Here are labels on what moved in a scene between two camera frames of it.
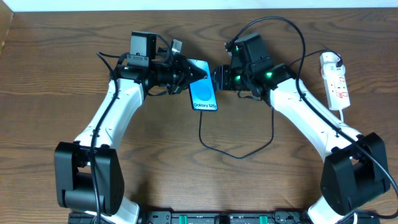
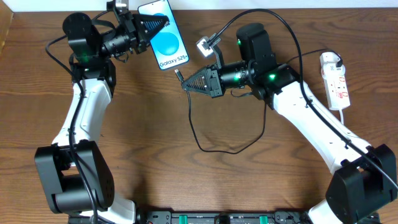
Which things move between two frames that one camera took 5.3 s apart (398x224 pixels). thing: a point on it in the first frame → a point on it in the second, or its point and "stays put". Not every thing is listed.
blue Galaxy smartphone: (202, 90) → (167, 44)
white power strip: (337, 93) stays put
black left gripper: (183, 74) → (138, 34)
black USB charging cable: (339, 61) → (178, 74)
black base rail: (201, 217) stays put
